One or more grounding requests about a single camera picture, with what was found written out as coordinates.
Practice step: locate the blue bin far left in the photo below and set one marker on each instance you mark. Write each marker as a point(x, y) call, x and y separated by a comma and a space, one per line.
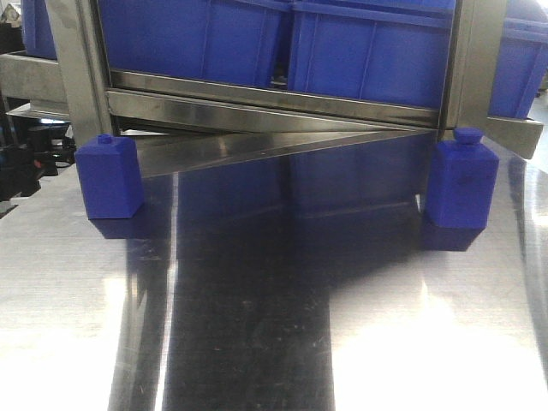
point(36, 30)

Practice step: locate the blue bottle-shaped part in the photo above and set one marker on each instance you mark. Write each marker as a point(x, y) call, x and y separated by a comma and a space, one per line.
point(459, 193)
point(111, 184)

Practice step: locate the stainless steel shelf rack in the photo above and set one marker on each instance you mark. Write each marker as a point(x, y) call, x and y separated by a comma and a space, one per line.
point(81, 88)

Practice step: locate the blue bin far right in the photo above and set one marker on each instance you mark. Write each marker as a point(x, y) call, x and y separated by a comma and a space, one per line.
point(522, 60)

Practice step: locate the blue bin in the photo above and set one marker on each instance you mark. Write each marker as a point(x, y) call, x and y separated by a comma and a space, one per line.
point(36, 30)
point(234, 42)
point(522, 60)
point(393, 54)

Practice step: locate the black machinery at left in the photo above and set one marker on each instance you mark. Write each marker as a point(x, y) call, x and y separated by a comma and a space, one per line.
point(33, 148)

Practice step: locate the blue bin centre right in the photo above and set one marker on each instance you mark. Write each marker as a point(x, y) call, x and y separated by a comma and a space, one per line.
point(393, 54)

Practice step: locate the blue bin centre left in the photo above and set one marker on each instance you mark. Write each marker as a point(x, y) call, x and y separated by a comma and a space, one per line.
point(234, 42)

